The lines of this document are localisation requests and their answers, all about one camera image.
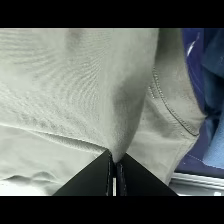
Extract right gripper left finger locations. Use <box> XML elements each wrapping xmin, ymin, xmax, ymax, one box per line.
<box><xmin>53</xmin><ymin>149</ymin><xmax>115</xmax><ymax>197</ymax></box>

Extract blue jeans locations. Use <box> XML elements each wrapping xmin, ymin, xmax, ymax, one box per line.
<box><xmin>199</xmin><ymin>28</ymin><xmax>224</xmax><ymax>116</ymax></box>

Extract grey-green garment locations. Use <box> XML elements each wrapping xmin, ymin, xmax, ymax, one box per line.
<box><xmin>0</xmin><ymin>28</ymin><xmax>208</xmax><ymax>197</ymax></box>

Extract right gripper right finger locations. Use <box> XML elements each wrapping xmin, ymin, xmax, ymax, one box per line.
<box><xmin>116</xmin><ymin>152</ymin><xmax>179</xmax><ymax>197</ymax></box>

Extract light blue garment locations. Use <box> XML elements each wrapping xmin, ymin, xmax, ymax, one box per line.
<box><xmin>201</xmin><ymin>113</ymin><xmax>224</xmax><ymax>169</ymax></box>

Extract silver frame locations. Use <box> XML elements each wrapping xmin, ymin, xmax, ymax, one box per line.
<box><xmin>168</xmin><ymin>172</ymin><xmax>224</xmax><ymax>197</ymax></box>

